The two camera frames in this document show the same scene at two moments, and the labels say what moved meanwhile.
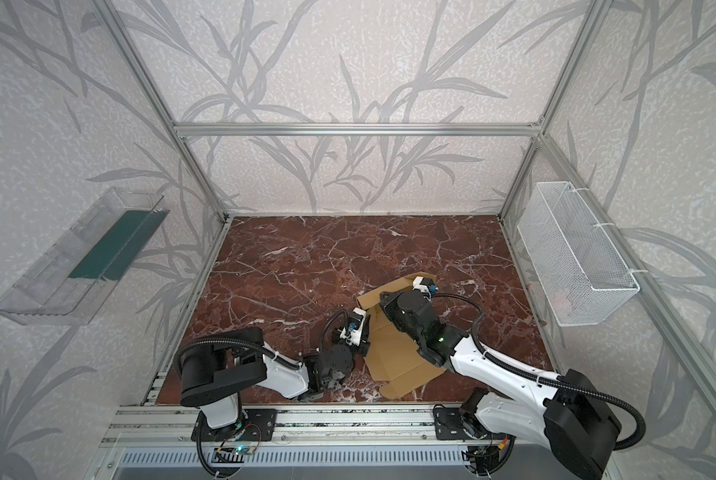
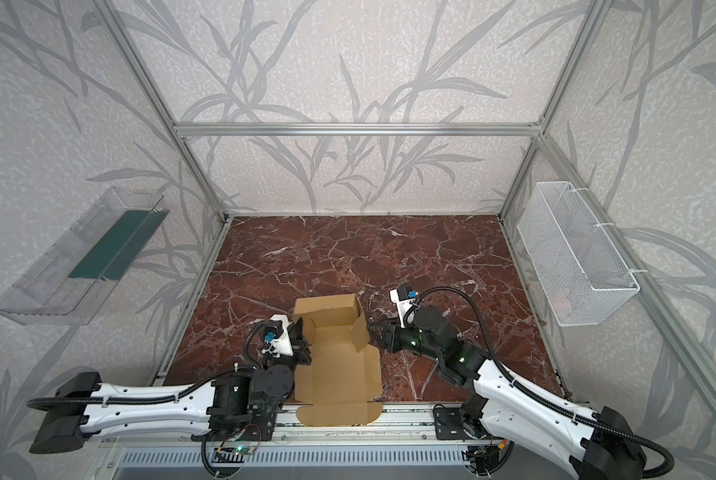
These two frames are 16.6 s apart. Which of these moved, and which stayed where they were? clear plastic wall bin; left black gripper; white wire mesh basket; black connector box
Moved: left black gripper
Stayed: black connector box; clear plastic wall bin; white wire mesh basket
